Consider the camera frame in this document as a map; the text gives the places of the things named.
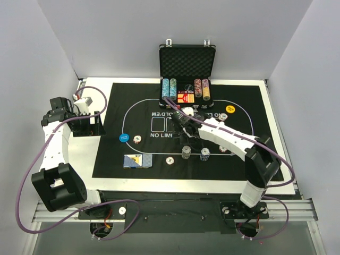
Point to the light blue chip row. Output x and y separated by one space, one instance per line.
165 88

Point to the clear dealer button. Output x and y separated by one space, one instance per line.
189 87

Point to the blue poker chip stack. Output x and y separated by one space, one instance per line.
204 154

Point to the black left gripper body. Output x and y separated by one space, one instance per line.
90 124

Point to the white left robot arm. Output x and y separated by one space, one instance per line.
57 183

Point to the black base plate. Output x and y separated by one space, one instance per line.
171 224

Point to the yellow big blind button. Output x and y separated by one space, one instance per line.
230 109

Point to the red chip row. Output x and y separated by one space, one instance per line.
198 88

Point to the red poker chip stack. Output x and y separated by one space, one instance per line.
169 160

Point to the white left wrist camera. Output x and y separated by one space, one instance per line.
81 106

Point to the purple yellow chip row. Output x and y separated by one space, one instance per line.
205 90

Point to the green chip row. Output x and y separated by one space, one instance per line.
172 88

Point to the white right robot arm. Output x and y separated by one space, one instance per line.
261 165

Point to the grey poker chip stack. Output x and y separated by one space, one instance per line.
186 152

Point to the black poker felt mat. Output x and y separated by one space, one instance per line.
134 109

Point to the blue small blind button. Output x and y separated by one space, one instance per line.
124 138

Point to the red playing card box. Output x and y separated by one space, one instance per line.
185 98

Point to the blue playing card deck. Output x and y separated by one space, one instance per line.
138 161

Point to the aluminium poker chip case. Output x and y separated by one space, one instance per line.
186 63

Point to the red chips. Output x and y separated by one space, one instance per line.
223 149
137 139

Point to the aluminium frame rail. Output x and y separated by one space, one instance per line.
298 210

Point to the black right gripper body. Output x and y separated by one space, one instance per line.
184 128

